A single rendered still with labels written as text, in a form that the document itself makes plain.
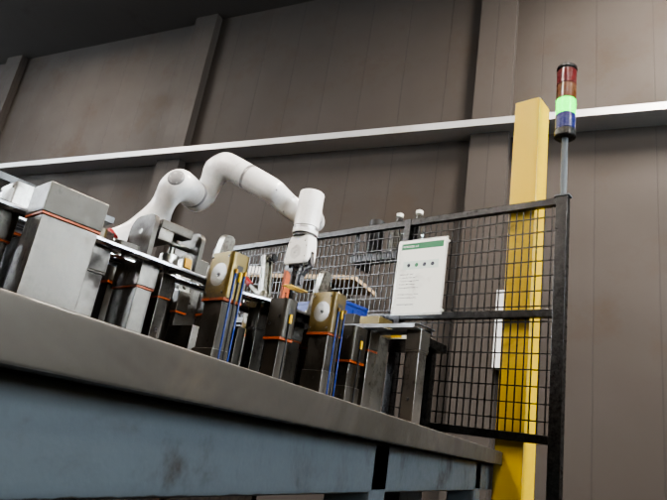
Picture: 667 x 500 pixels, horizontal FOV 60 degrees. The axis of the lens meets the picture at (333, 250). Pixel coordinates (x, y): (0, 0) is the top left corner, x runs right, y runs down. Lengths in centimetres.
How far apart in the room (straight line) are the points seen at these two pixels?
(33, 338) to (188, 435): 22
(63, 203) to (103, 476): 79
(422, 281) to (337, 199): 294
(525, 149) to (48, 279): 171
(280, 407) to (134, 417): 17
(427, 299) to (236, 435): 165
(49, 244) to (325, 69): 496
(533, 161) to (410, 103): 317
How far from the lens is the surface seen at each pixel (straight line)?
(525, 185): 223
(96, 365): 42
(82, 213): 123
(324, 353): 160
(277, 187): 197
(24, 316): 38
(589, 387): 422
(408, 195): 488
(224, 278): 141
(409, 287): 227
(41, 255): 119
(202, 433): 58
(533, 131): 233
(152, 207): 209
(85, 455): 48
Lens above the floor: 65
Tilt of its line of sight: 18 degrees up
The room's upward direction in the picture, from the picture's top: 9 degrees clockwise
